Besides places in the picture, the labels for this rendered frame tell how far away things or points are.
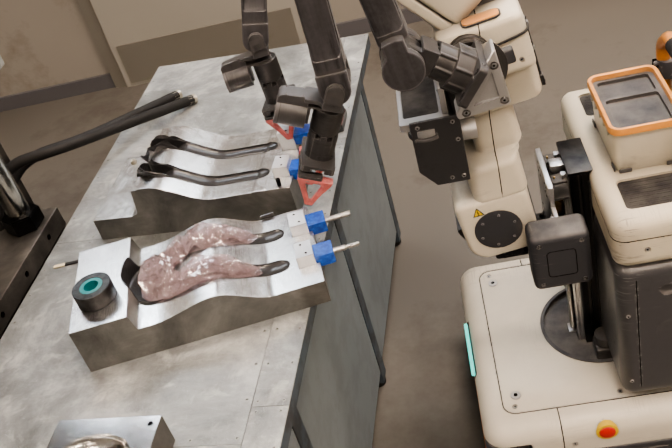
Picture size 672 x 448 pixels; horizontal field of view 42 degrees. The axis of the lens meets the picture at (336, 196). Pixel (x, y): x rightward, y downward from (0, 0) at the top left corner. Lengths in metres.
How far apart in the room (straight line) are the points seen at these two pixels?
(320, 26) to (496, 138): 0.52
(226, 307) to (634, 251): 0.81
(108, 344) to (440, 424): 1.09
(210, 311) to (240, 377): 0.15
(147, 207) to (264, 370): 0.58
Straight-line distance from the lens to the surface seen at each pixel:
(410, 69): 1.52
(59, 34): 4.83
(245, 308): 1.73
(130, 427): 1.58
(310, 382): 1.90
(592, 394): 2.17
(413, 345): 2.73
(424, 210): 3.22
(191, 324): 1.75
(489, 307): 2.39
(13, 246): 2.35
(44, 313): 2.04
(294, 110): 1.58
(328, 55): 1.53
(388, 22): 1.50
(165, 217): 2.07
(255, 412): 1.60
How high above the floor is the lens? 1.96
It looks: 35 degrees down
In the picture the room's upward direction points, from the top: 17 degrees counter-clockwise
